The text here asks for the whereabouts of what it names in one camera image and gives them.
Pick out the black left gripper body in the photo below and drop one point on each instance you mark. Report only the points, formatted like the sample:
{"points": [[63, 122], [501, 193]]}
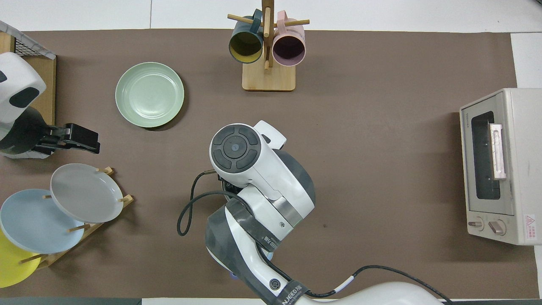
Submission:
{"points": [[80, 133]]}

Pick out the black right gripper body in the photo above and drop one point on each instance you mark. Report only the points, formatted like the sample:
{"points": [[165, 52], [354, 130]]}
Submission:
{"points": [[228, 183]]}

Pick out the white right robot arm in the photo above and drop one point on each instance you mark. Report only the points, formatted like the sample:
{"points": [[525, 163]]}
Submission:
{"points": [[262, 186]]}

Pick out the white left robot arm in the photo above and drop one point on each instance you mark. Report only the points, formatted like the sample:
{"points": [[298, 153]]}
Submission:
{"points": [[17, 97]]}

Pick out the grey plate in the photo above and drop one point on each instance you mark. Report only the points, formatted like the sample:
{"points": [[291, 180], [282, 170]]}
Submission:
{"points": [[84, 192]]}

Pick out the light green plate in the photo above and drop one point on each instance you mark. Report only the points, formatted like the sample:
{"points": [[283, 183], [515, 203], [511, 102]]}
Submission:
{"points": [[149, 95]]}

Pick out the wooden plate rack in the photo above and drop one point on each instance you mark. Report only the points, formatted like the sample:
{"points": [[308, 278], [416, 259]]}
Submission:
{"points": [[91, 228]]}

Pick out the light blue plate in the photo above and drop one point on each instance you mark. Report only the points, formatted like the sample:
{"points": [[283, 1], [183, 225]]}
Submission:
{"points": [[34, 220]]}

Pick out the yellow plate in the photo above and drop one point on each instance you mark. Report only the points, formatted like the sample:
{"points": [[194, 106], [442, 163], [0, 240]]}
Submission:
{"points": [[12, 267]]}

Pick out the wooden shelf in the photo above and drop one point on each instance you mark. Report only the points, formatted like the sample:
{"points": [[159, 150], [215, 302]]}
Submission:
{"points": [[47, 84]]}

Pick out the wooden mug tree stand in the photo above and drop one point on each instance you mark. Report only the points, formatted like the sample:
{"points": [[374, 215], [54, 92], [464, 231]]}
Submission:
{"points": [[267, 78]]}

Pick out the dark teal mug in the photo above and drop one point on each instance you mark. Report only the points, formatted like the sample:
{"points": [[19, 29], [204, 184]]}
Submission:
{"points": [[245, 45]]}

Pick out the pink mug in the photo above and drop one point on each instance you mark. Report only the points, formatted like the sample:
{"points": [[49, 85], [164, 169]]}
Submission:
{"points": [[288, 48]]}

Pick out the brown table mat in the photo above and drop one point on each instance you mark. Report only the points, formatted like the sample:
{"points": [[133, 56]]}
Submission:
{"points": [[381, 190]]}

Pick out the beige toaster oven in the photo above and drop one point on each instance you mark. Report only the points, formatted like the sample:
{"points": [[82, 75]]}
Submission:
{"points": [[523, 169]]}

